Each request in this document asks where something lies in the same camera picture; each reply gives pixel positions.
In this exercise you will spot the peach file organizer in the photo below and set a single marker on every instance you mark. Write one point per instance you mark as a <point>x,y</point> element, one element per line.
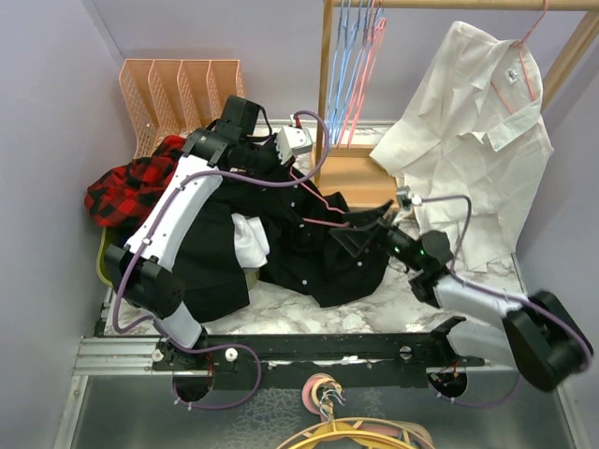
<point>175,96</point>

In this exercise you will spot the yellow hanger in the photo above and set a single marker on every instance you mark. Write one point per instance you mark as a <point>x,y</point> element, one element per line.
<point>331,430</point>

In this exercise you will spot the blue hanger bundle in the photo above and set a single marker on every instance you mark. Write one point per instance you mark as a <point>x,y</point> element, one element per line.
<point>351,31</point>

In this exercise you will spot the black mounting rail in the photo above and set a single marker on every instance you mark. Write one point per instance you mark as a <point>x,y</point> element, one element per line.
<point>286,361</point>

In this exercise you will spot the pink wire hanger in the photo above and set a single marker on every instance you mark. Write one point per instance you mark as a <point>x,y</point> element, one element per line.
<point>313,208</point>

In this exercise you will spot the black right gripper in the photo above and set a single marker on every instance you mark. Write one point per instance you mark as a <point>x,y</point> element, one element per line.
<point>354,238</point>

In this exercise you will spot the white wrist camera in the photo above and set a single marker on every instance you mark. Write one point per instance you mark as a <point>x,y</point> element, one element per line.
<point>407,202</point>
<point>291,142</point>

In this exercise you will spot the red black plaid shirt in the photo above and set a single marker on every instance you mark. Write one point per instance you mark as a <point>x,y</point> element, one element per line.
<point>124,197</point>

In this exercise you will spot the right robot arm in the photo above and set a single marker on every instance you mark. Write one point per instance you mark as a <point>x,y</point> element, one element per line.
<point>535,335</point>

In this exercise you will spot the white crumpled shirt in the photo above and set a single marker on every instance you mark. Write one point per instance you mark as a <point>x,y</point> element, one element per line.
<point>250,242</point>

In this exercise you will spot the black button shirt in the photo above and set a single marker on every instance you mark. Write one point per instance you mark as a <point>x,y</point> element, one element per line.
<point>304,259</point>

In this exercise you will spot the white hanging shirt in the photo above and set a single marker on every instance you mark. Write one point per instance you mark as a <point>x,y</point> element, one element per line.
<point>473,145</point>

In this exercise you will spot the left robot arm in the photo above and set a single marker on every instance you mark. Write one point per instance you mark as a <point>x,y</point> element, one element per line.
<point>141,270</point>

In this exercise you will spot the pink hanger bundle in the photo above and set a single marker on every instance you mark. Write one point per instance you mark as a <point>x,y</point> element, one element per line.
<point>374,42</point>

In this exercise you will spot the pink hanger pile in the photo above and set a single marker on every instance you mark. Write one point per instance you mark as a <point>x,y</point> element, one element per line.
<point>321,393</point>

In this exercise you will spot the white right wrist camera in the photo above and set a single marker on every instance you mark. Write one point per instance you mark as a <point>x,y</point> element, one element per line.
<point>407,202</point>

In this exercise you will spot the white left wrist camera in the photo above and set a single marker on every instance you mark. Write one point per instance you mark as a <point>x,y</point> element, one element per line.
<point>291,142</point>

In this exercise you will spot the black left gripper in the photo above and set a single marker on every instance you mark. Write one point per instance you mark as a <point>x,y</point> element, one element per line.
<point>276,166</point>

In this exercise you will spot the wooden clothes rack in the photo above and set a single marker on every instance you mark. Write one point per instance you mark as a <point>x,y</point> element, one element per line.
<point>349,169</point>

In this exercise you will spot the pink hanger holding shirt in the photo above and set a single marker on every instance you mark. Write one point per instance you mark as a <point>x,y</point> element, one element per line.
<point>512,74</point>

